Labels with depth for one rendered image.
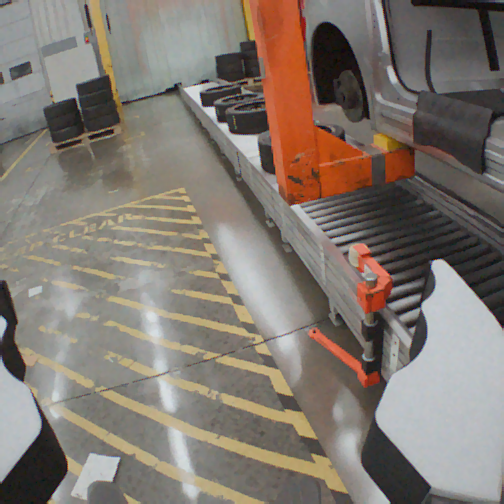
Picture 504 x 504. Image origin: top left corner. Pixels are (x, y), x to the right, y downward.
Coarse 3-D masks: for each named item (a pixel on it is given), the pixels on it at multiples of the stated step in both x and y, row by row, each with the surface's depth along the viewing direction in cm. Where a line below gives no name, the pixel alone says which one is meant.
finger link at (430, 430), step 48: (432, 288) 10; (432, 336) 8; (480, 336) 8; (432, 384) 7; (480, 384) 7; (384, 432) 6; (432, 432) 6; (480, 432) 6; (384, 480) 7; (432, 480) 5; (480, 480) 5
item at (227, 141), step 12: (204, 84) 893; (216, 84) 853; (192, 96) 744; (192, 108) 674; (204, 108) 595; (204, 120) 524; (216, 120) 502; (216, 132) 436; (228, 132) 432; (228, 144) 373; (240, 144) 382; (252, 144) 376; (228, 156) 393; (252, 156) 346; (240, 180) 372
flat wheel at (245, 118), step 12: (228, 108) 432; (240, 108) 436; (252, 108) 431; (264, 108) 401; (228, 120) 421; (240, 120) 404; (252, 120) 401; (264, 120) 401; (240, 132) 412; (252, 132) 407
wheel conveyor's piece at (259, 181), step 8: (352, 144) 312; (360, 144) 297; (240, 152) 322; (240, 160) 331; (248, 160) 297; (256, 160) 336; (240, 168) 341; (248, 168) 307; (256, 168) 277; (248, 176) 314; (256, 176) 283; (264, 176) 261; (272, 176) 294; (248, 184) 323; (256, 184) 291; (264, 184) 264; (272, 184) 280; (256, 192) 299; (264, 192) 271; (272, 192) 251; (264, 200) 278; (272, 200) 253; (272, 208) 259; (272, 216) 266; (272, 224) 286
